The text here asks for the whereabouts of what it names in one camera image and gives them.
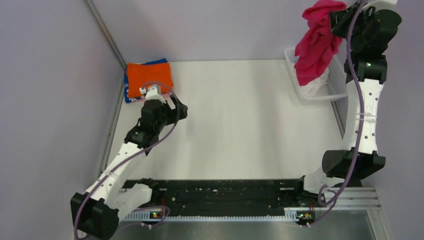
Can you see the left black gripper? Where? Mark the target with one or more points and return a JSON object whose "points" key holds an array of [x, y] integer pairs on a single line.
{"points": [[172, 111]]}

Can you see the white crumpled t-shirt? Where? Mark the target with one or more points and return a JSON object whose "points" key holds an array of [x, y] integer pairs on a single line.
{"points": [[312, 88]]}

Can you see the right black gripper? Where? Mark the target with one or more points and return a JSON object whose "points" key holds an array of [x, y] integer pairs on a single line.
{"points": [[339, 18]]}

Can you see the white cable duct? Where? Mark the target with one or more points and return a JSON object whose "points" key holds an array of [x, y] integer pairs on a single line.
{"points": [[146, 216]]}

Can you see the blue folded t-shirt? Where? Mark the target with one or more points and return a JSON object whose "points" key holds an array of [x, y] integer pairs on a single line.
{"points": [[126, 79]]}

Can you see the aluminium rail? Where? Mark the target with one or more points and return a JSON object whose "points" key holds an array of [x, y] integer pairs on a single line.
{"points": [[351, 199]]}

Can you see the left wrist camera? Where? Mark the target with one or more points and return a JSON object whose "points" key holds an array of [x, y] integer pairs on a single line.
{"points": [[152, 92]]}

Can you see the pink t-shirt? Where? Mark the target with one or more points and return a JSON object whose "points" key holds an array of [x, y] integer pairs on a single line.
{"points": [[318, 46]]}

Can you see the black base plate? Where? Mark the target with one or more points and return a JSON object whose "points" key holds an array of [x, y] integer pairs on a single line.
{"points": [[227, 198]]}

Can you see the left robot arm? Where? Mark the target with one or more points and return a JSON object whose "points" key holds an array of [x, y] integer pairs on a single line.
{"points": [[99, 210]]}

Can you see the orange folded t-shirt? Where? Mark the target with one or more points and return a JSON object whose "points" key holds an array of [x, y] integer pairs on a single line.
{"points": [[140, 75]]}

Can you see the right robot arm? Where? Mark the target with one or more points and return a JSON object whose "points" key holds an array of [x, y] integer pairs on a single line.
{"points": [[358, 157]]}

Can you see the white plastic basket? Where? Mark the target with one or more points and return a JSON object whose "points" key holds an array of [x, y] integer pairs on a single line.
{"points": [[329, 87]]}

